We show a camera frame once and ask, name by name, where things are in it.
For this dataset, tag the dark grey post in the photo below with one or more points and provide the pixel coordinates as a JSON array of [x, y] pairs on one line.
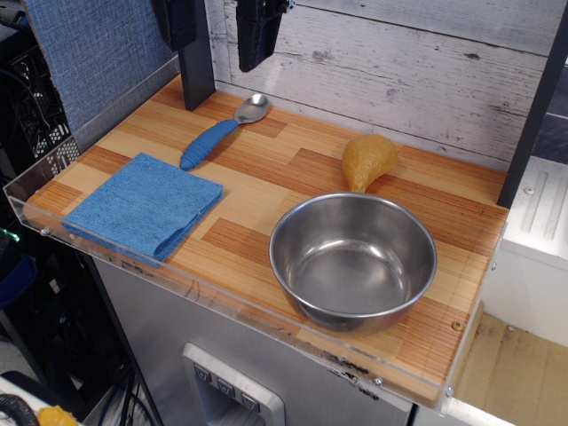
[[550, 76], [196, 63]]

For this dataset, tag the white aluminium frame block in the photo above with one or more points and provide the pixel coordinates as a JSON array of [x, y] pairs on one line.
[[526, 283]]

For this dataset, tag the blue handled metal spoon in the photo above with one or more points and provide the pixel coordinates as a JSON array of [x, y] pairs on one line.
[[251, 110]]

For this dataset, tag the folded blue cloth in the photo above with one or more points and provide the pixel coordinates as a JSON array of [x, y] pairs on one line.
[[145, 210]]

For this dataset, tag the toy fridge dispenser panel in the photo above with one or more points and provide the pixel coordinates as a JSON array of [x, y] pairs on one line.
[[228, 397]]

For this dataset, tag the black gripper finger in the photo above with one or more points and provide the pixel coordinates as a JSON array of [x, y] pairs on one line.
[[176, 22], [258, 25]]

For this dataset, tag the black plastic crate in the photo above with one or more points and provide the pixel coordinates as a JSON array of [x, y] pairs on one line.
[[38, 111]]

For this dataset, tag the dark grey right post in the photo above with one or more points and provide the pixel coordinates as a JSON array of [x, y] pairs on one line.
[[550, 76]]

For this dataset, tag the yellow plastic chicken drumstick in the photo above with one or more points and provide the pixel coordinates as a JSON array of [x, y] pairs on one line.
[[366, 158]]

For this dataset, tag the stainless steel bowl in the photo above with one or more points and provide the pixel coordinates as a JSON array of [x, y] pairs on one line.
[[352, 262]]

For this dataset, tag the yellow toy at bottom left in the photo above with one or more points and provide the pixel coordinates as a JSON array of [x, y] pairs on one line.
[[55, 416]]

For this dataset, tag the dark grey left post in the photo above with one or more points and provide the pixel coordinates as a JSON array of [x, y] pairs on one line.
[[196, 63]]

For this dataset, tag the blue fabric panel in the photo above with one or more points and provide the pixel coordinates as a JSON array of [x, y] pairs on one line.
[[105, 57]]

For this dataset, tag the clear acrylic table guard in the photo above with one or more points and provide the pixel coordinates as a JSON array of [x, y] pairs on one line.
[[217, 291]]

